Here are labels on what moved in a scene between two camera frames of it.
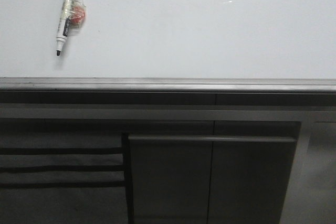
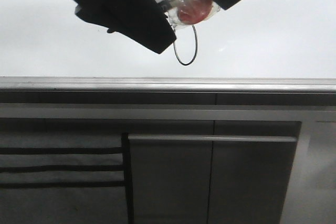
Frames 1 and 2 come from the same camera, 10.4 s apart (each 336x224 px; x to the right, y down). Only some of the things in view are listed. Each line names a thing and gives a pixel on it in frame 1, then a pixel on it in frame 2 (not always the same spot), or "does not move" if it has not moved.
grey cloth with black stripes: [62, 179] does not move
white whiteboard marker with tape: [73, 11] → [190, 4]
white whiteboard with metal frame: [240, 32] does not move
